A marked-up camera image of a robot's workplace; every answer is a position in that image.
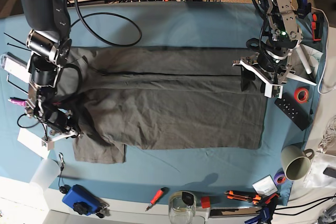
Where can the red screwdriver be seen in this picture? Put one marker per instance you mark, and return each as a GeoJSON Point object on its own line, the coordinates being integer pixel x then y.
{"type": "Point", "coordinates": [156, 197]}

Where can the white small box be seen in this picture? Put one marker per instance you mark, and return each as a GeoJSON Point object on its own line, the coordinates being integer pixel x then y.
{"type": "Point", "coordinates": [265, 186]}

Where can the blue table cloth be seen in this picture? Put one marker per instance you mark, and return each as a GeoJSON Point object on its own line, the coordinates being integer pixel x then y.
{"type": "Point", "coordinates": [206, 171]}

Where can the grey-green mug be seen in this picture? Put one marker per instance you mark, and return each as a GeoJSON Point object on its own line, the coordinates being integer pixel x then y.
{"type": "Point", "coordinates": [295, 162]}

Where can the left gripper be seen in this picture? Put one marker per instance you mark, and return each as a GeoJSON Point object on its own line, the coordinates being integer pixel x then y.
{"type": "Point", "coordinates": [273, 79]}

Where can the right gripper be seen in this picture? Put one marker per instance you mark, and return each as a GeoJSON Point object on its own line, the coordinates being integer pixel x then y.
{"type": "Point", "coordinates": [62, 125]}

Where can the purple tape roll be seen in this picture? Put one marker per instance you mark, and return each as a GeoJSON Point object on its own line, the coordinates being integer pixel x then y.
{"type": "Point", "coordinates": [280, 178]}

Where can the metal allen key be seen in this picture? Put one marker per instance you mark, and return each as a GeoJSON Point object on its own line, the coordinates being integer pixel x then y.
{"type": "Point", "coordinates": [14, 85]}

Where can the white marker pen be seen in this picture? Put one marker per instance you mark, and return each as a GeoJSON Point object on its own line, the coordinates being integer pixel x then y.
{"type": "Point", "coordinates": [305, 63]}

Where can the pink tube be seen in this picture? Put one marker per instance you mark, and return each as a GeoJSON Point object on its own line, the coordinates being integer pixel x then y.
{"type": "Point", "coordinates": [16, 101]}

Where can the red tape roll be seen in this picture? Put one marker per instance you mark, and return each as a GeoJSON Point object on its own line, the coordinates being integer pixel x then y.
{"type": "Point", "coordinates": [301, 95]}

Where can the white plastic case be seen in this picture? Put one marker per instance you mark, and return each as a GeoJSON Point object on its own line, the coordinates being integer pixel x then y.
{"type": "Point", "coordinates": [15, 67]}

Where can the glass jar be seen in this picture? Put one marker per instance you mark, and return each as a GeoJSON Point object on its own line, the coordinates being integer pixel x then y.
{"type": "Point", "coordinates": [182, 207]}

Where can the blue box with knob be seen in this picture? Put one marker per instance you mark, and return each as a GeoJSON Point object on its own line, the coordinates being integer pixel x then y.
{"type": "Point", "coordinates": [81, 201]}

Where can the dark grey T-shirt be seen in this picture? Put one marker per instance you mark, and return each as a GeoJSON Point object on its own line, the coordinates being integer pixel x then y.
{"type": "Point", "coordinates": [159, 98]}

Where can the translucent plastic cup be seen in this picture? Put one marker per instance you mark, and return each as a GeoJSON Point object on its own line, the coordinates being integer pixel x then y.
{"type": "Point", "coordinates": [47, 171]}

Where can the black remote control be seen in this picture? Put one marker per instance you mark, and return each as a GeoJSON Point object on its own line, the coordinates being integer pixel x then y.
{"type": "Point", "coordinates": [293, 110]}

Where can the blue clamp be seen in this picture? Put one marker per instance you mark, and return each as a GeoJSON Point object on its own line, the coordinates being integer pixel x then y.
{"type": "Point", "coordinates": [267, 210]}

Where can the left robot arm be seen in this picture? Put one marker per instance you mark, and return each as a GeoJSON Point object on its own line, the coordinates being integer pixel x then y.
{"type": "Point", "coordinates": [279, 36]}

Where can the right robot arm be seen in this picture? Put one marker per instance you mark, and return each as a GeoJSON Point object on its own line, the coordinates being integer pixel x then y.
{"type": "Point", "coordinates": [49, 43]}

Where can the orange black utility knife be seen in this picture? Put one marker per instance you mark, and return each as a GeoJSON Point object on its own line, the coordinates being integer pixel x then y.
{"type": "Point", "coordinates": [243, 196]}

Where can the orange black clamp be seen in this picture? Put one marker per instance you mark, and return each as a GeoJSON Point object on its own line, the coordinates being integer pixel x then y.
{"type": "Point", "coordinates": [317, 26]}

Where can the white paper card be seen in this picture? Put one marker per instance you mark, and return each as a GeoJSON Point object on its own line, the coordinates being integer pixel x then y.
{"type": "Point", "coordinates": [33, 142]}

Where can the small red cube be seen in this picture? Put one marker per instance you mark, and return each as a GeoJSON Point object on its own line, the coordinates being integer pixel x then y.
{"type": "Point", "coordinates": [205, 202]}

